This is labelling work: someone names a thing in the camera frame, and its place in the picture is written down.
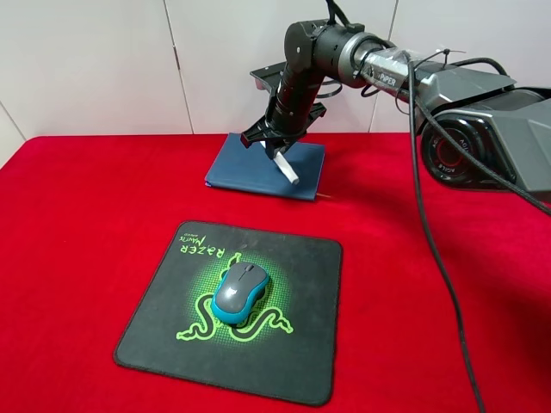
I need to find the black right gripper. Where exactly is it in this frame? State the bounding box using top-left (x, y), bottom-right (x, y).
top-left (240, 102), bottom-right (326, 160)

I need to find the white marker pen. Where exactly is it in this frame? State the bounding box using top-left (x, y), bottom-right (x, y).
top-left (274, 152), bottom-right (300, 185)

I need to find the grey and blue computer mouse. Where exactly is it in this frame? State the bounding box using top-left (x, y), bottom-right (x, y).
top-left (211, 262), bottom-right (269, 324)

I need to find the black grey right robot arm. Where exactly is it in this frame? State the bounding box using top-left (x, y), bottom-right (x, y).
top-left (241, 20), bottom-right (550, 200)

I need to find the blue notebook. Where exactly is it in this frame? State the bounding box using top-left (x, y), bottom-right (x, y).
top-left (205, 133), bottom-right (325, 200)

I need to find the black green Razer mouse pad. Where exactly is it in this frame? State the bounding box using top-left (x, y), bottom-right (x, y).
top-left (114, 221), bottom-right (343, 406)

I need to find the red velvet tablecloth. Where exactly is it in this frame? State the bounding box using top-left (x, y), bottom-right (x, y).
top-left (1, 133), bottom-right (550, 412)

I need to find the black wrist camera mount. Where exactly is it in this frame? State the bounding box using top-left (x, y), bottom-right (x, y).
top-left (250, 62), bottom-right (286, 93)

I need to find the black cable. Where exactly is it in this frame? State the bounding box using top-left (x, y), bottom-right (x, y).
top-left (325, 0), bottom-right (551, 413)

